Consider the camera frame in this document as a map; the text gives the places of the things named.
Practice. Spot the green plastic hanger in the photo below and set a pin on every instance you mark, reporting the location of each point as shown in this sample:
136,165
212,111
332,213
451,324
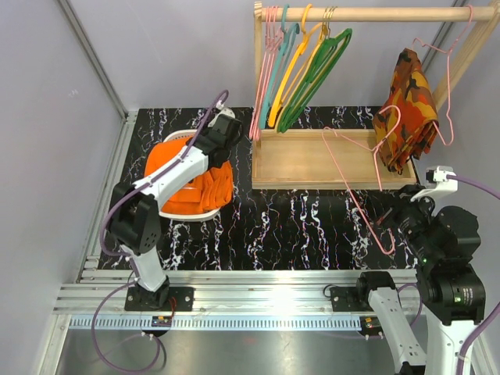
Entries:
322,60

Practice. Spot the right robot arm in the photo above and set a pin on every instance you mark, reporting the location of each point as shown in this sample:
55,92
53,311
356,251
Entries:
451,292

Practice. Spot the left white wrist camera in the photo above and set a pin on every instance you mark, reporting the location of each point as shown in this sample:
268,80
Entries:
218,109

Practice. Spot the pink hangers bundle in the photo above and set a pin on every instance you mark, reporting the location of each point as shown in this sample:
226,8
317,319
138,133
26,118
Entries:
268,37

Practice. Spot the white perforated plastic basket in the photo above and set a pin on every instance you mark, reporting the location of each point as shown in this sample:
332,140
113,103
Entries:
203,213

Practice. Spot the teal plastic hanger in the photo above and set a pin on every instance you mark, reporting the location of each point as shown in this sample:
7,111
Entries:
281,57

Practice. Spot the yellow plastic hanger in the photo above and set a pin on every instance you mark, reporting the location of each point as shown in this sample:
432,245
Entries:
284,86

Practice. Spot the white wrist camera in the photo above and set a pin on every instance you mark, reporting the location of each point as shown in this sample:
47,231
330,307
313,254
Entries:
218,109
439,184

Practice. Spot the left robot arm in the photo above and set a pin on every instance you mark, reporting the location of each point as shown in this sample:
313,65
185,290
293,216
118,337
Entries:
133,219

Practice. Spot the aluminium frame rail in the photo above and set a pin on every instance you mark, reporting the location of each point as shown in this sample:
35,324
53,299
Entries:
217,300

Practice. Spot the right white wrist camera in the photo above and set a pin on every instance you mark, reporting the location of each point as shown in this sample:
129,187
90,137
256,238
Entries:
439,184

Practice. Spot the wooden clothes rack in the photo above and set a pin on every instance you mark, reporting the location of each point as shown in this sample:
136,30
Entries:
298,159

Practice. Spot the camouflage orange trousers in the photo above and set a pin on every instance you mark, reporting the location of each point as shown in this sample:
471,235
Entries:
409,121

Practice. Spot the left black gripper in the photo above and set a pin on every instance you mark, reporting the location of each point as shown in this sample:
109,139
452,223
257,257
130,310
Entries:
205,131

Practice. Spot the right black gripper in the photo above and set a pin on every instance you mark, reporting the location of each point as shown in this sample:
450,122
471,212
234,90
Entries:
402,201

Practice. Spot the black marble pattern mat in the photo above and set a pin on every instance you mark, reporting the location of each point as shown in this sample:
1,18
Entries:
266,229

